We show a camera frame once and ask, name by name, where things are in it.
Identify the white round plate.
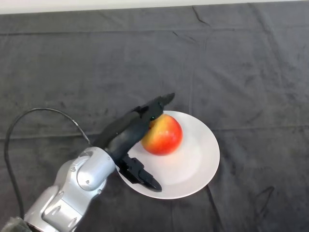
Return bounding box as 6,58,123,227
115,110,221,200

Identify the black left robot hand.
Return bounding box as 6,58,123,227
93,92,175,193

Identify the black cloth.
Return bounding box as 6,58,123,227
0,4,309,232

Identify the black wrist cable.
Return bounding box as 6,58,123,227
4,108,93,217

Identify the red yellow apple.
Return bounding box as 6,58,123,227
140,114,183,156

